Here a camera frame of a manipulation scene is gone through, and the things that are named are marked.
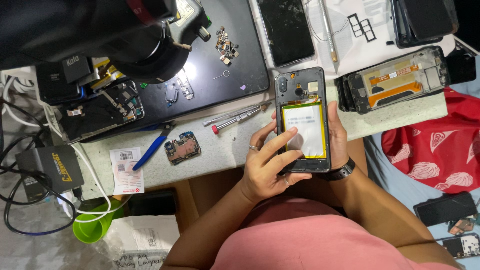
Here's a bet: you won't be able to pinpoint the phone frame with white part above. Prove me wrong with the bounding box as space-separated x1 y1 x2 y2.
436 232 480 260

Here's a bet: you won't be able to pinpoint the yellow flex parts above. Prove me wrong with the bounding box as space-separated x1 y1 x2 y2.
89 57 125 91

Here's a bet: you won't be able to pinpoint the brown wooden table frame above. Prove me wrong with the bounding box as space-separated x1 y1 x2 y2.
112 137 369 234

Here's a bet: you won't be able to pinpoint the thin black wire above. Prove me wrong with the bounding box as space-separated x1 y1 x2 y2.
304 0 351 43

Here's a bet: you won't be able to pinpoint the person's left hand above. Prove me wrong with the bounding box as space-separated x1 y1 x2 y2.
239 121 313 206

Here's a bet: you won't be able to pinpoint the blue-handled cutting pliers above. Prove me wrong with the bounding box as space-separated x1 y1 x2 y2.
132 121 176 172

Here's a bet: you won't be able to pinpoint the white yellow-edged phone battery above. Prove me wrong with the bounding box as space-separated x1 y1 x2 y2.
282 102 327 159

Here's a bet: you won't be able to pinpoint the pink shirt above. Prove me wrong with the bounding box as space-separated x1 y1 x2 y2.
210 197 463 270

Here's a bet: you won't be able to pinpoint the black card tray frame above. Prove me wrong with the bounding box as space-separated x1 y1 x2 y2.
347 13 377 43

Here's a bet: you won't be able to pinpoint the phone motherboard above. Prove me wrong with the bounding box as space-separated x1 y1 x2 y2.
164 131 202 166

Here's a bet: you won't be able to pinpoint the stack of dark phones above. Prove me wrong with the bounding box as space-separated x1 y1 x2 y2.
390 0 459 49

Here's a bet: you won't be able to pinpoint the white cables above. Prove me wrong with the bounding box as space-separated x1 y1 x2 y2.
0 67 133 224

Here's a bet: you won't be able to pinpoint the white printed cloth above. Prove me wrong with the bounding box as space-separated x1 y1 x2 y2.
303 0 457 80

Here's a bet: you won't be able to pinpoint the black cables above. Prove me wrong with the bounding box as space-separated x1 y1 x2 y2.
0 99 79 237

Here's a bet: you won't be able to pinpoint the silver screwdriver with red cap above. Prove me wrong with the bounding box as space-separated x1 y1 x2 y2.
211 104 269 135

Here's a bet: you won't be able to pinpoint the black smartphone with dusty screen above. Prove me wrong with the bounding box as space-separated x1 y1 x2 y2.
257 0 316 68

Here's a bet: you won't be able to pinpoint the red printed bag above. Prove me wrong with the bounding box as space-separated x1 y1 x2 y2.
381 87 480 194

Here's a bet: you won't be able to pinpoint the green plastic cup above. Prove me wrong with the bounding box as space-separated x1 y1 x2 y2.
72 199 125 244

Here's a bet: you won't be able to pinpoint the person's right hand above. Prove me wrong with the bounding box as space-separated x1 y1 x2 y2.
271 100 351 172

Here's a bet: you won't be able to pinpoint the small metal shield plate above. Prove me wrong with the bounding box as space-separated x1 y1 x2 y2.
165 83 179 107
176 69 195 100

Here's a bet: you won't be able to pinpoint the disassembled black phone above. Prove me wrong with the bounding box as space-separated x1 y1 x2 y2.
57 80 145 145

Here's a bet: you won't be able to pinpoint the small black box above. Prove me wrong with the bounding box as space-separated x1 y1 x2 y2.
61 55 94 84

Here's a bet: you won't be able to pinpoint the black phone back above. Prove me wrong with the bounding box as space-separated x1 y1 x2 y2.
274 67 332 174

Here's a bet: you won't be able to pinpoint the white parcel with label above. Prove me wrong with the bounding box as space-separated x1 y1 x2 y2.
102 214 181 270

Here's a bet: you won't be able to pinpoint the silver pen-shaped tool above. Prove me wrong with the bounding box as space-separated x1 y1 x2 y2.
319 0 340 74

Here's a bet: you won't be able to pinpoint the black power adapter yellow print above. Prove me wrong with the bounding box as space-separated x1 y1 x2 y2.
14 144 85 202

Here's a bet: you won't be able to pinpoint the black phone with blue edge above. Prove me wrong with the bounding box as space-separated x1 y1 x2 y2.
35 62 86 106

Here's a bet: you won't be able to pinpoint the black wristwatch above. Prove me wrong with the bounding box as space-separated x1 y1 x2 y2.
319 157 356 182

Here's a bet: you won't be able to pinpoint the small copper circuit board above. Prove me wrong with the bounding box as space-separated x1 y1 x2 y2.
448 217 480 236

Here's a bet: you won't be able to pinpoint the light blue cloth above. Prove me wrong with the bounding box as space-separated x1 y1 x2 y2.
364 55 480 270

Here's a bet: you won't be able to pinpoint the black smartphone with plain screen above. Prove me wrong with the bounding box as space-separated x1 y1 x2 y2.
413 191 479 227

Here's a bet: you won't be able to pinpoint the black phone under table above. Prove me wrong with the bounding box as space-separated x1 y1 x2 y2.
127 188 178 217

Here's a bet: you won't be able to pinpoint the black microscope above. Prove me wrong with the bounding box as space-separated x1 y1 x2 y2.
0 0 211 85

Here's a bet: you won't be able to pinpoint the phone frame with orange flex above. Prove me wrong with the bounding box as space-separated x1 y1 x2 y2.
335 46 451 115

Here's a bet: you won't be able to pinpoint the white paper label slip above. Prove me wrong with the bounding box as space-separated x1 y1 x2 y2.
109 147 145 196

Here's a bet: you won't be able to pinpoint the silver metal tweezers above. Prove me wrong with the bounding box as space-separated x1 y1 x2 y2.
202 102 271 127

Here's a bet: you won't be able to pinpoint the pile of small camera modules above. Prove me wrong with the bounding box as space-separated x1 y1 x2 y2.
215 25 241 66

